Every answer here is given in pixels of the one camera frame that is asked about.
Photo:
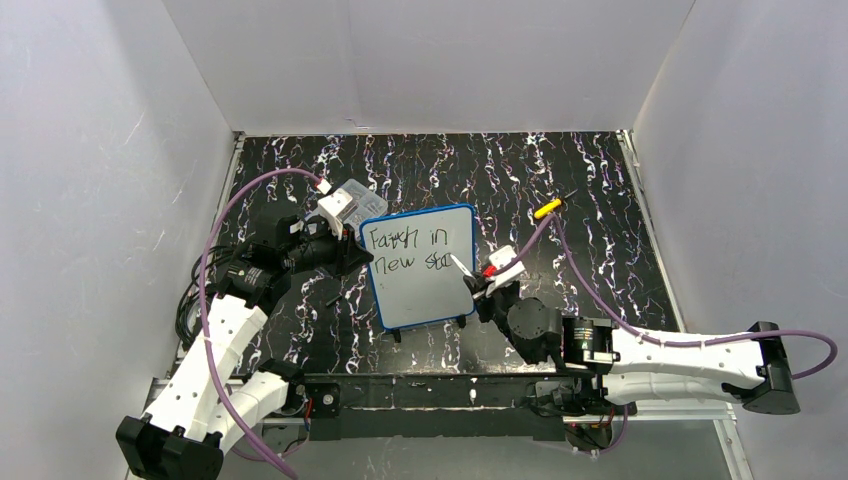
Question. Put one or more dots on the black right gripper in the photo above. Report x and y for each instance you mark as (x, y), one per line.
(490, 299)

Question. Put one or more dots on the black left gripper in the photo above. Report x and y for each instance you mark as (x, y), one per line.
(346, 252)

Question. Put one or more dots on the white marker pen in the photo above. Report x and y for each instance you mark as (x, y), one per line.
(460, 265)

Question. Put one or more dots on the blue framed whiteboard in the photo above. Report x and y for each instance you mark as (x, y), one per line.
(413, 273)

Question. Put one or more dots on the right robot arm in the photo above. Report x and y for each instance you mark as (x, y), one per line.
(612, 366)

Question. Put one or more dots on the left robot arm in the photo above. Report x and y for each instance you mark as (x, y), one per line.
(194, 422)

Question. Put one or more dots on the clear plastic screw box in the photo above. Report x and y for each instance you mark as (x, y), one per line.
(365, 204)

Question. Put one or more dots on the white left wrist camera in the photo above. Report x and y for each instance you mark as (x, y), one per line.
(331, 208)

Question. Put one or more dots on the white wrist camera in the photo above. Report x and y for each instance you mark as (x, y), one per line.
(331, 208)
(502, 269)

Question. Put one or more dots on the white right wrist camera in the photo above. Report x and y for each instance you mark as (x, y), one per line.
(502, 269)

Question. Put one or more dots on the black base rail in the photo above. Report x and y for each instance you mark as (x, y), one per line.
(351, 406)

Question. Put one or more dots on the yellow handled tool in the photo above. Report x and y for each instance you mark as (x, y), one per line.
(550, 207)

